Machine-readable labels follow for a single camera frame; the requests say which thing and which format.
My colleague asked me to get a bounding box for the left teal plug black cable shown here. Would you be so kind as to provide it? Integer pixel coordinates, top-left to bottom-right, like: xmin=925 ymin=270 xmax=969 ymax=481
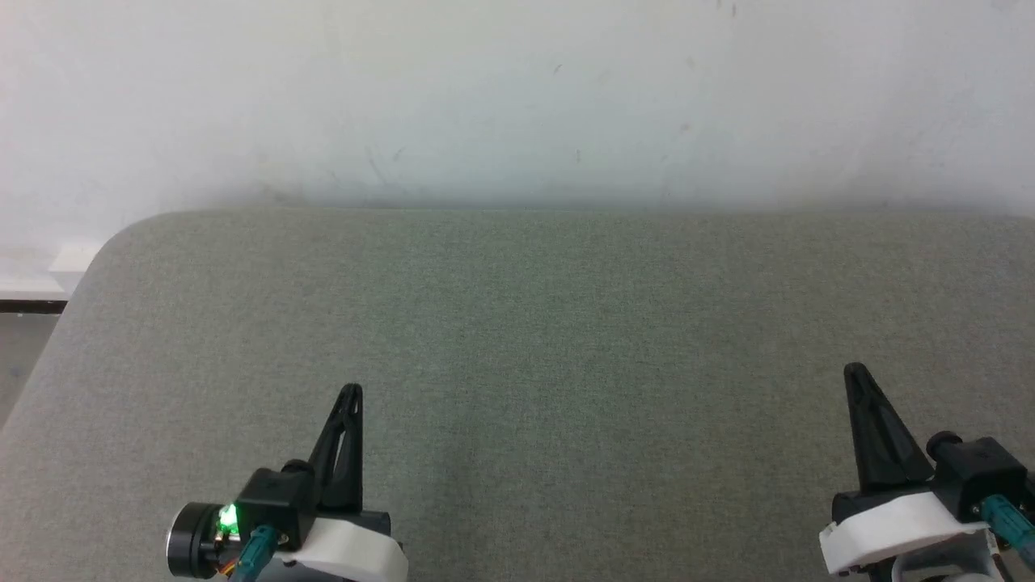
xmin=229 ymin=525 xmax=281 ymax=582

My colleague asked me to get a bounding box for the grey fabric sofa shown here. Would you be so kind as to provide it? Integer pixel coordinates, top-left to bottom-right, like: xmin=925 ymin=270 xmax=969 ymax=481
xmin=0 ymin=209 xmax=1035 ymax=582

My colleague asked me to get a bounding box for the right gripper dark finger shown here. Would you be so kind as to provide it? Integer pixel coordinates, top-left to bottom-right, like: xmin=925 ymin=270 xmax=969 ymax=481
xmin=843 ymin=362 xmax=896 ymax=494
xmin=852 ymin=362 xmax=936 ymax=491

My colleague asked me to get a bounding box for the right teal plug black cable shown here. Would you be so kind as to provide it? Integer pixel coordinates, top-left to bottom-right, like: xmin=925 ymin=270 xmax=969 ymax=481
xmin=981 ymin=495 xmax=1035 ymax=571

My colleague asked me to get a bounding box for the teal plug black cable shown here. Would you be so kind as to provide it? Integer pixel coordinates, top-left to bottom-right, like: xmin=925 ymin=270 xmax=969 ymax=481
xmin=981 ymin=495 xmax=1035 ymax=571
xmin=229 ymin=525 xmax=281 ymax=582

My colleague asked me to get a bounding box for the white wall skirting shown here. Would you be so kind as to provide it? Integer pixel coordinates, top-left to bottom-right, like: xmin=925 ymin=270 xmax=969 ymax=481
xmin=0 ymin=241 xmax=104 ymax=300

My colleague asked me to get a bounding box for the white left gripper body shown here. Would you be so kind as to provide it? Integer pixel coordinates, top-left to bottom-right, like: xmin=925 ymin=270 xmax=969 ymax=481
xmin=275 ymin=509 xmax=409 ymax=582

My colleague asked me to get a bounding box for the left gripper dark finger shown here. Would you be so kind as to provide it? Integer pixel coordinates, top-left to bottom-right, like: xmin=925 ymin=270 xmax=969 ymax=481
xmin=341 ymin=383 xmax=365 ymax=513
xmin=307 ymin=383 xmax=350 ymax=513

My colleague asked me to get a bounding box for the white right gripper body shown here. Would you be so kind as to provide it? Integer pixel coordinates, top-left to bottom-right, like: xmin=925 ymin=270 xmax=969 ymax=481
xmin=818 ymin=489 xmax=991 ymax=576

